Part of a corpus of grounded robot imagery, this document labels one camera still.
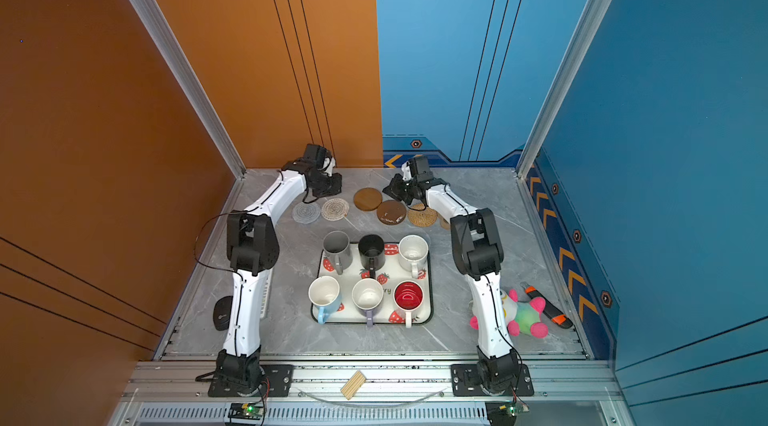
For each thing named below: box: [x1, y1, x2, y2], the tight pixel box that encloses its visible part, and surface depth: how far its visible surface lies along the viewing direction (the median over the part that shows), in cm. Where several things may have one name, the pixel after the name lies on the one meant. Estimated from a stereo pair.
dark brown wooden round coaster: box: [376, 200, 407, 226], surface depth 107 cm
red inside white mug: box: [393, 280, 425, 328], surface depth 83 cm
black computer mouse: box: [213, 296, 233, 331], surface depth 84 cm
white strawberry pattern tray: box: [309, 236, 434, 328], surface depth 86 cm
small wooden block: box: [340, 370, 367, 400], surface depth 74 cm
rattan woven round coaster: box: [408, 203, 438, 227], surface depth 107 cm
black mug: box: [358, 234, 386, 280], surface depth 91 cm
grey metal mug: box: [323, 231, 353, 275], surface depth 89 cm
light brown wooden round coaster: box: [353, 187, 383, 211], surface depth 113 cm
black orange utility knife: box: [520, 282, 574, 329], surface depth 84 cm
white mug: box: [398, 234, 429, 279], surface depth 91 cm
